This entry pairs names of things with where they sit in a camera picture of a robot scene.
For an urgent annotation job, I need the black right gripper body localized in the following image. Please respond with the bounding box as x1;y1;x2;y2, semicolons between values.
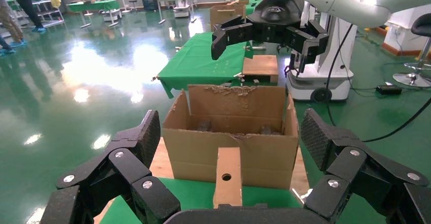
247;0;305;45

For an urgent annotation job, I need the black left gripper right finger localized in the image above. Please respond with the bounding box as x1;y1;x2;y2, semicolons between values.
299;108;431;224

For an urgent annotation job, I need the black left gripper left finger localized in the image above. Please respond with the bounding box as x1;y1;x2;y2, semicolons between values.
40;109;181;224

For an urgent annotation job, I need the black idle robot gripper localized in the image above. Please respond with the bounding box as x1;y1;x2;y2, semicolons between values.
284;52;300;78

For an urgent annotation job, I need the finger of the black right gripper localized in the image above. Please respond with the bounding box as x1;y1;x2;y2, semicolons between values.
211;15;255;61
286;20;330;74

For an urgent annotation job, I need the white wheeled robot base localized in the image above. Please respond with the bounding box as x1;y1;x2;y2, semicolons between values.
101;9;122;23
173;0;193;18

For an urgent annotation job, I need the low wooden box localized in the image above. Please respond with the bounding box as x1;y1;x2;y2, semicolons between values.
242;54;280;83

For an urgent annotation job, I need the large open cardboard carton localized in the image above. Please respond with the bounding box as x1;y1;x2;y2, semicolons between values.
162;84;300;190

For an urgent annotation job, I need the white idle robot body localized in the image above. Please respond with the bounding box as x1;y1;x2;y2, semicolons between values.
286;12;358;103

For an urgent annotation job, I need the plain green tablecloth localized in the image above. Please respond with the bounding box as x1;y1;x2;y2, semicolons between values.
157;31;255;99

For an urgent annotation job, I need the green tablecloth with yellow marks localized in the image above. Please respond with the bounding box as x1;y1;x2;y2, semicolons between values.
99;177;304;224

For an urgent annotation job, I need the black storage cabinet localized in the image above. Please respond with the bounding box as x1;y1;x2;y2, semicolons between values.
140;0;159;12

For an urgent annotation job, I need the black power adapter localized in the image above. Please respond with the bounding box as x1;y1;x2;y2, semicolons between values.
376;84;403;96

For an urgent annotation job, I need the black chrome bar stool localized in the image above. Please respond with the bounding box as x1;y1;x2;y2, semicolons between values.
392;13;431;88

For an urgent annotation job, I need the long green covered table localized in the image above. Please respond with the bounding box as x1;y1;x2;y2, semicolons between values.
67;0;121;28

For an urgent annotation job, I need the person with blue shoe cover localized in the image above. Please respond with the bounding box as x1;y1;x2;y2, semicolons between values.
0;36;16;56

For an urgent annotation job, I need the grey metal shelf rack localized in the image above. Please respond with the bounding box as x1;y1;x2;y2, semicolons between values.
23;0;65;28

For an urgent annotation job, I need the person in khaki trousers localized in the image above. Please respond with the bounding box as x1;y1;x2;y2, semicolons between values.
0;0;27;48

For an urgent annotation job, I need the person in black clothes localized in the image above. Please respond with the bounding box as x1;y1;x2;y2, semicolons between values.
2;0;47;33

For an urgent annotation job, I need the long black hanging cable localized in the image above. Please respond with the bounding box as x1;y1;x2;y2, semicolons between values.
325;23;431;143

